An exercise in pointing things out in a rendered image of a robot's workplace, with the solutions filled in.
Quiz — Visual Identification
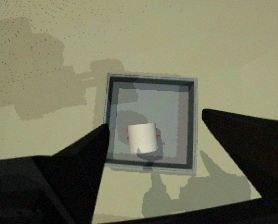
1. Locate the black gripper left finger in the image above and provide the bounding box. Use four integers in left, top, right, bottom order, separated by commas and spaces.
0, 123, 110, 224

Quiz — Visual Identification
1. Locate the grey square tray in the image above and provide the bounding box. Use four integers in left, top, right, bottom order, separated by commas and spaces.
101, 72, 198, 174

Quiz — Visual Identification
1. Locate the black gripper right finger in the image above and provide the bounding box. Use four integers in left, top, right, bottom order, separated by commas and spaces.
202, 108, 278, 197

